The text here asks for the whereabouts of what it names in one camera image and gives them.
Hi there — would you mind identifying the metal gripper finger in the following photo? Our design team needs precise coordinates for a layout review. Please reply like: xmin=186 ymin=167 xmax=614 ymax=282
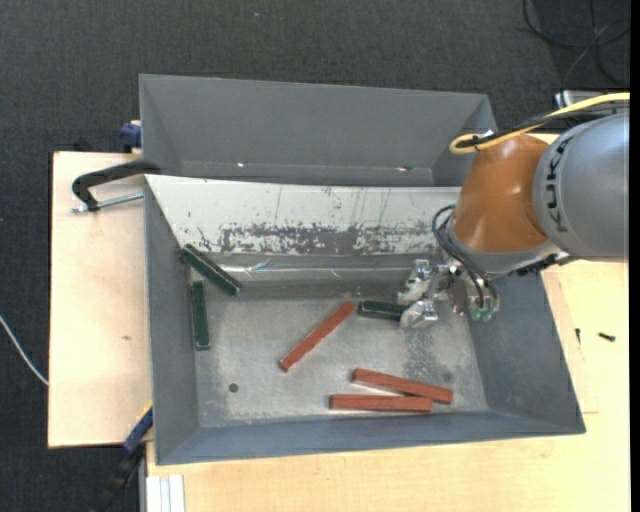
xmin=397 ymin=258 xmax=435 ymax=304
xmin=398 ymin=298 xmax=441 ymax=330

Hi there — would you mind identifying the dark green flat block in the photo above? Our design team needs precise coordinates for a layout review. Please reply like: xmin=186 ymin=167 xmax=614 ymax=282
xmin=356 ymin=299 xmax=407 ymax=322
xmin=190 ymin=279 xmax=212 ymax=352
xmin=178 ymin=243 xmax=243 ymax=297

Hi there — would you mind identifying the red-brown flat block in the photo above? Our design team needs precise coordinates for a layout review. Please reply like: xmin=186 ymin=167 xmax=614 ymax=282
xmin=278 ymin=300 xmax=358 ymax=374
xmin=328 ymin=393 xmax=435 ymax=415
xmin=351 ymin=367 xmax=455 ymax=405

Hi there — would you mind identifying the grey metal bin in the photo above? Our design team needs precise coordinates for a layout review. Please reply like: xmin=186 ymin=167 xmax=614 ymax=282
xmin=138 ymin=73 xmax=587 ymax=466

